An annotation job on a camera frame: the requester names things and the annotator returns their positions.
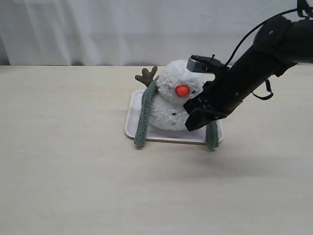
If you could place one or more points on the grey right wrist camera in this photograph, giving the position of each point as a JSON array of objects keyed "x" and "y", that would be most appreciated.
[{"x": 203, "y": 64}]

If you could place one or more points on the white backdrop curtain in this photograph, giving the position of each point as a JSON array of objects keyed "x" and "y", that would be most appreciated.
[{"x": 127, "y": 32}]

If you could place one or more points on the green knitted scarf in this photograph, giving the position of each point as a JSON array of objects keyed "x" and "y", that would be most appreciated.
[{"x": 162, "y": 105}]

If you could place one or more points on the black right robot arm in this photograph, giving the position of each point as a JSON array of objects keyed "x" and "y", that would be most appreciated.
[{"x": 279, "y": 45}]

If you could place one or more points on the white plush snowman toy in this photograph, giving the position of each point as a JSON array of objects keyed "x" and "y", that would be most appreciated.
[{"x": 176, "y": 67}]

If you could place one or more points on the white rectangular plastic tray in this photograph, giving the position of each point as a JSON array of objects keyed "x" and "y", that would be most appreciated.
[{"x": 211, "y": 135}]

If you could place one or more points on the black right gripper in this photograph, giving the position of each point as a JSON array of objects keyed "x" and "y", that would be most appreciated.
[{"x": 223, "y": 95}]

